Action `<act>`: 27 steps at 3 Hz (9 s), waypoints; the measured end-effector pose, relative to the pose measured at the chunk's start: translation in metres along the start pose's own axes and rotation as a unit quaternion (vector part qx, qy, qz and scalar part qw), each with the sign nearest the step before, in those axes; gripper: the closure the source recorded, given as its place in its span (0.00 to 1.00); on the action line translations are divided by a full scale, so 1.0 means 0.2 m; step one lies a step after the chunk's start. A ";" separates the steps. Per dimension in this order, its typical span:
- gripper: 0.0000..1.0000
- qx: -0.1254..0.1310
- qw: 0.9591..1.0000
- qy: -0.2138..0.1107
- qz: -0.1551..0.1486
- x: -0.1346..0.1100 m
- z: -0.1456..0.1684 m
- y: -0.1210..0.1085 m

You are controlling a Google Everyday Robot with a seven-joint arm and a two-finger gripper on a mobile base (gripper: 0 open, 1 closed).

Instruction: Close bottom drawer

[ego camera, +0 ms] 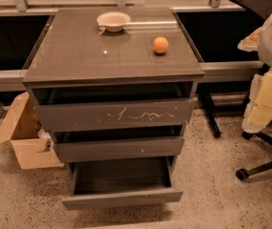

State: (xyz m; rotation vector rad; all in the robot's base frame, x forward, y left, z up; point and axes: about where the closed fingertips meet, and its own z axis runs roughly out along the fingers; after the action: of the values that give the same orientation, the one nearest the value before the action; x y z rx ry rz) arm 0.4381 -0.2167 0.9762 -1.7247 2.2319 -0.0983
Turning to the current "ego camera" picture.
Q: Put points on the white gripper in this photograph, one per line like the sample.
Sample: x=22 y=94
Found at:
x=258 y=113

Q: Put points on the grey bottom drawer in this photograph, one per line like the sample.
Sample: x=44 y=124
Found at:
x=122 y=182

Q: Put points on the grey drawer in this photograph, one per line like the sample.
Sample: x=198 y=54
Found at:
x=122 y=182
x=83 y=108
x=119 y=143

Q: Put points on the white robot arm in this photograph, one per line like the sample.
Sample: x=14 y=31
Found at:
x=260 y=40

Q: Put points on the grey drawer cabinet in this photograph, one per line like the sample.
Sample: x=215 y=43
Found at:
x=76 y=51

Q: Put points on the grey middle drawer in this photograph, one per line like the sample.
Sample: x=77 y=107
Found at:
x=119 y=143

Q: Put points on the grey top drawer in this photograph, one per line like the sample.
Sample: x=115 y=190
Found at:
x=83 y=108

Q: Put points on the black side table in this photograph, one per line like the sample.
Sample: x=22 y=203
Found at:
x=235 y=71

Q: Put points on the orange fruit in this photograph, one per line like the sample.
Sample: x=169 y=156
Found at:
x=160 y=45

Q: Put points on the white bowl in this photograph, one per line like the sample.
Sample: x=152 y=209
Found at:
x=113 y=21

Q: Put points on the open cardboard box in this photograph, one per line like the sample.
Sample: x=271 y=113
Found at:
x=22 y=129

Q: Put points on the metal window rail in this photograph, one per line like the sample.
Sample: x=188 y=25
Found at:
x=11 y=80

